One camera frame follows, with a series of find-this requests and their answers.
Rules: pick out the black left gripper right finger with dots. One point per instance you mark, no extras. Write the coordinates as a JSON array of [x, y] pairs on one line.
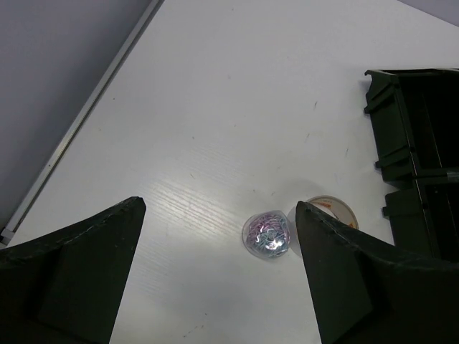
[[365, 290]]

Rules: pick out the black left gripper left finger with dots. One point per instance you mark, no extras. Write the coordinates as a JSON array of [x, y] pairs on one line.
[[66, 286]]

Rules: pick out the clear tape roll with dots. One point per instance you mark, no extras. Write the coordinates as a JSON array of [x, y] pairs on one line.
[[337, 208]]

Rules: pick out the black compartment tray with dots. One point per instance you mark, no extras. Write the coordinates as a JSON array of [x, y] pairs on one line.
[[414, 117]]

